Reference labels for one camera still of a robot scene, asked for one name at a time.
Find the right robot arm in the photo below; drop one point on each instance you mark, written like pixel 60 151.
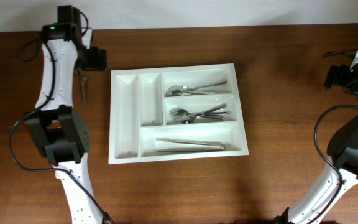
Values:
pixel 340 172

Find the steel fork dark handle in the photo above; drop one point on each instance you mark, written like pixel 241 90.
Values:
pixel 182 114

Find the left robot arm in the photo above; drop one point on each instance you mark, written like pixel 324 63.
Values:
pixel 58 132

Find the white plastic cutlery tray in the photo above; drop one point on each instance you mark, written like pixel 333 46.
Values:
pixel 139 113

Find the steel tongs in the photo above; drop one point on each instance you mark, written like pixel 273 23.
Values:
pixel 202 146

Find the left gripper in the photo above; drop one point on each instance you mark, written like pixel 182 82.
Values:
pixel 94 63

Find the small steel spoon right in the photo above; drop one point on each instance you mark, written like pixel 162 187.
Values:
pixel 83 90

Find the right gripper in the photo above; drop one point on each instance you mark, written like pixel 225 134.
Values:
pixel 340 79

